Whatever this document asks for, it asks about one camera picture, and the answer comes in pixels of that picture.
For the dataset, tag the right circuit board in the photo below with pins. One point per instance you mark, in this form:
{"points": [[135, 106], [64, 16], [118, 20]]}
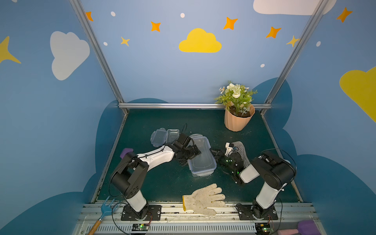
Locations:
{"points": [[263, 229]]}

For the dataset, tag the white knit work glove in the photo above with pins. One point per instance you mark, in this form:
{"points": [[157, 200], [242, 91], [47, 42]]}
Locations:
{"points": [[203, 200]]}

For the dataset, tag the small lunch box lid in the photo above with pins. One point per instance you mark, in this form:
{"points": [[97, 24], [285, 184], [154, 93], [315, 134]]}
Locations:
{"points": [[158, 137]]}

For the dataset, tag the large clear lunch box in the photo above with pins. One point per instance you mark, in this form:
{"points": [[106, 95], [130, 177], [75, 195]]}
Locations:
{"points": [[203, 164]]}

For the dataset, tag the left circuit board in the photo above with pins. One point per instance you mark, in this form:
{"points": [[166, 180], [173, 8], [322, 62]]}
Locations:
{"points": [[140, 227]]}

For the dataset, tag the aluminium front rail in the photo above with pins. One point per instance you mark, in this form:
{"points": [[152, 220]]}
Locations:
{"points": [[173, 220]]}

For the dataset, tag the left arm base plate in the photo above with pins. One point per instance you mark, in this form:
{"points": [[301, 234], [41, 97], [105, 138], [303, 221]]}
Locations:
{"points": [[149, 212]]}

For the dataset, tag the aluminium frame rear bar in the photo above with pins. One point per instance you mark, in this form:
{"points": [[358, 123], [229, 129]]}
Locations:
{"points": [[195, 106]]}

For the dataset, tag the aluminium frame post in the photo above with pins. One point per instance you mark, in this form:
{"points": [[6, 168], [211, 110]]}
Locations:
{"points": [[85, 23], [305, 36]]}

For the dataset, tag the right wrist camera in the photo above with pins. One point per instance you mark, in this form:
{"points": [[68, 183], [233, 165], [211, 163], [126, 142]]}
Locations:
{"points": [[230, 148]]}

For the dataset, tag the aluminium frame left post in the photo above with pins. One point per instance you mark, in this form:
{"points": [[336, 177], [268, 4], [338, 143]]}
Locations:
{"points": [[85, 23]]}

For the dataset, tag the blue rake wooden handle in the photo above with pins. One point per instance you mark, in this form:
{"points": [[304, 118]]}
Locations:
{"points": [[106, 210]]}

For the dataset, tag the aluminium frame right post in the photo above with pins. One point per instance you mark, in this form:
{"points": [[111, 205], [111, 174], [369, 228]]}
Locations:
{"points": [[305, 36]]}

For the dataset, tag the purple pink toy shovel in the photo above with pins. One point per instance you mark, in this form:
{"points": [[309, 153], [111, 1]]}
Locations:
{"points": [[307, 227]]}

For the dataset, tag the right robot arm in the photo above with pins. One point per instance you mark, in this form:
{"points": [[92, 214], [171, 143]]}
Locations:
{"points": [[275, 171]]}

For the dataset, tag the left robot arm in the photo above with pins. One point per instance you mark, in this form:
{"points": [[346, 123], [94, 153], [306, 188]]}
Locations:
{"points": [[130, 174]]}

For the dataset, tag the potted artificial flower plant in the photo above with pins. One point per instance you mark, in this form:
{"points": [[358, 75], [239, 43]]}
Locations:
{"points": [[237, 100]]}

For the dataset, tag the purple silicone spatula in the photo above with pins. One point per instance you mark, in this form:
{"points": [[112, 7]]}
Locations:
{"points": [[126, 152]]}

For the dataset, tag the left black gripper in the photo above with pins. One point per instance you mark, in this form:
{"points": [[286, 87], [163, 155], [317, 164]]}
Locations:
{"points": [[191, 150]]}

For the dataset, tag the small clear lunch box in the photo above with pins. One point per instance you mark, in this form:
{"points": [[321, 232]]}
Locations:
{"points": [[172, 135]]}

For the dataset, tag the circuit board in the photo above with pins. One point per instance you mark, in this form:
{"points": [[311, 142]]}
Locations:
{"points": [[140, 227], [263, 229]]}

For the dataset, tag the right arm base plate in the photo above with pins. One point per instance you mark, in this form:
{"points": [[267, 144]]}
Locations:
{"points": [[246, 212]]}

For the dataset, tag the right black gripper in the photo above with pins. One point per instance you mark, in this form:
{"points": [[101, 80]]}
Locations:
{"points": [[222, 155]]}

